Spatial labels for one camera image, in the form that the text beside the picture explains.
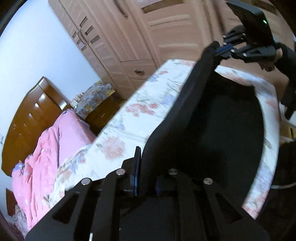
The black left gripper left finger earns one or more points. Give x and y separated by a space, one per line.
91 210

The brown wooden headboard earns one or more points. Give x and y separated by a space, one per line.
38 111

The beige wooden wardrobe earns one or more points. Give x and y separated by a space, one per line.
126 41

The floral cream bed quilt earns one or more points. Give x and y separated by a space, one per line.
133 124

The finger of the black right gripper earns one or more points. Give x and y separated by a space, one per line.
224 51

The wooden nightstand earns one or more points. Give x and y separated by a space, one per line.
104 112

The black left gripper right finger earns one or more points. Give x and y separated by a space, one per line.
191 208

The right hand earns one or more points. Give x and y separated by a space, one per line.
270 65

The floral cloth on nightstand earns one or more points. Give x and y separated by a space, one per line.
92 98

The dark sleeve right forearm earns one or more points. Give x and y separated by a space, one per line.
286 65

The pink duvet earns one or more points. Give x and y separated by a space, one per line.
33 179

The black pants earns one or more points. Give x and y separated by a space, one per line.
214 130

